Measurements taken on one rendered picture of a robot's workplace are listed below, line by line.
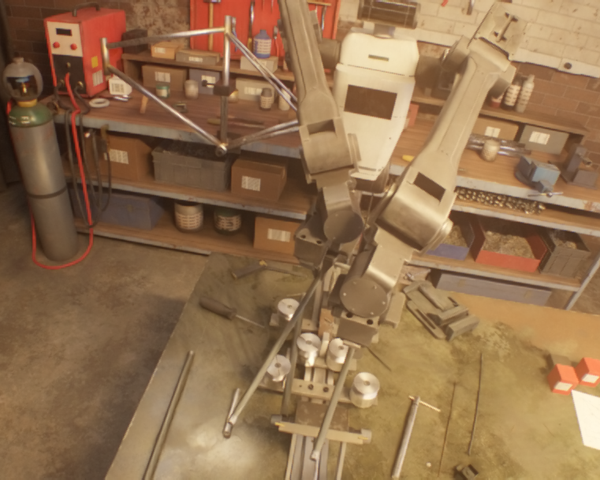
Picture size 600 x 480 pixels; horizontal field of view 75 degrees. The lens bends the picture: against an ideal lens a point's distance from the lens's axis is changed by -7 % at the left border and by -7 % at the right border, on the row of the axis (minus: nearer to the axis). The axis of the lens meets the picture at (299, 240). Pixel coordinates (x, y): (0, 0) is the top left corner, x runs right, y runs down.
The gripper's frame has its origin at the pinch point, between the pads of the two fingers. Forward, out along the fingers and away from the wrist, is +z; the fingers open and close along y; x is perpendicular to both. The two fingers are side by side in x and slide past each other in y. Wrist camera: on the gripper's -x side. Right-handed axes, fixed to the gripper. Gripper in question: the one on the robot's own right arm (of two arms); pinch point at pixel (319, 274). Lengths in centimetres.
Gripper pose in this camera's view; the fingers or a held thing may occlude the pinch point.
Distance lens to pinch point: 76.6
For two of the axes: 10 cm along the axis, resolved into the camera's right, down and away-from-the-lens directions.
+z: -1.2, 8.0, 5.8
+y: 9.2, 3.1, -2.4
